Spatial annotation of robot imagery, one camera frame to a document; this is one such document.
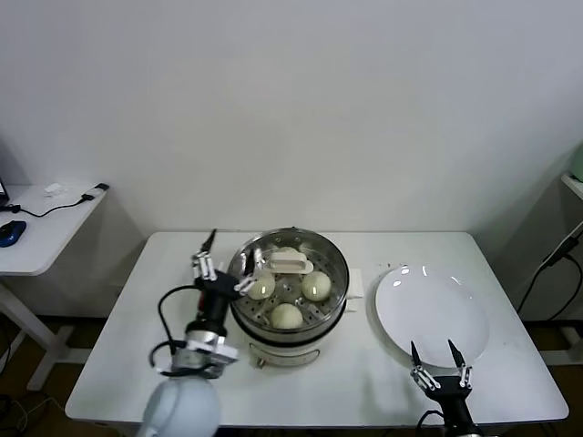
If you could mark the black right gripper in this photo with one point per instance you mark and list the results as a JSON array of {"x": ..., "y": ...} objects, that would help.
[{"x": 451, "y": 391}]

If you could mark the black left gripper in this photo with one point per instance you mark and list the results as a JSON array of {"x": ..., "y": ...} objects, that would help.
[{"x": 216, "y": 291}]

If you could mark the white steamed baozi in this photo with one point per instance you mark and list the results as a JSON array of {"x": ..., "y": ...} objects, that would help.
[
  {"x": 263, "y": 287},
  {"x": 286, "y": 316},
  {"x": 286, "y": 250},
  {"x": 316, "y": 286}
]

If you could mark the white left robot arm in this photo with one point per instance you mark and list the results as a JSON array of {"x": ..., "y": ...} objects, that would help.
[{"x": 182, "y": 409}]

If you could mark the perforated steel steamer basket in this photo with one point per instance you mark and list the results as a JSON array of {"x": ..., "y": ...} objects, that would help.
[{"x": 355, "y": 282}]

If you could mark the white ceramic plate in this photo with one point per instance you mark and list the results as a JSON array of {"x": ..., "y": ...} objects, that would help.
[{"x": 423, "y": 309}]

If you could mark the white electric cooking pot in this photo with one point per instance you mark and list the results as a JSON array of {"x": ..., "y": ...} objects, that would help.
[{"x": 282, "y": 355}]

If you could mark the black white adapter dongle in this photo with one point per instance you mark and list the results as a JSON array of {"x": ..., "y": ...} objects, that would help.
[{"x": 100, "y": 187}]

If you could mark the white side desk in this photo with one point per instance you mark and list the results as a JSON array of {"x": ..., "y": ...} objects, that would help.
[{"x": 59, "y": 227}]

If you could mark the small white crumpled paper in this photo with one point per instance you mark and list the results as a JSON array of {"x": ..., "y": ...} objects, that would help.
[{"x": 52, "y": 189}]

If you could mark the blue computer mouse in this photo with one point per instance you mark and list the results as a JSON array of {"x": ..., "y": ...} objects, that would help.
[{"x": 11, "y": 233}]

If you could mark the white shelf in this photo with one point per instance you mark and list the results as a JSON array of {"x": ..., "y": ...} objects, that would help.
[{"x": 575, "y": 186}]

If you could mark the dark laptop screen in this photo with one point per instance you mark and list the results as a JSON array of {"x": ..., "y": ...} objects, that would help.
[{"x": 3, "y": 192}]

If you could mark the mint green appliance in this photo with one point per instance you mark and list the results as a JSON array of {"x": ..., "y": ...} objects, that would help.
[{"x": 577, "y": 164}]

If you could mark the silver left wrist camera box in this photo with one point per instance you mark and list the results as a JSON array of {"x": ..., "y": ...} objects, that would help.
[{"x": 200, "y": 357}]

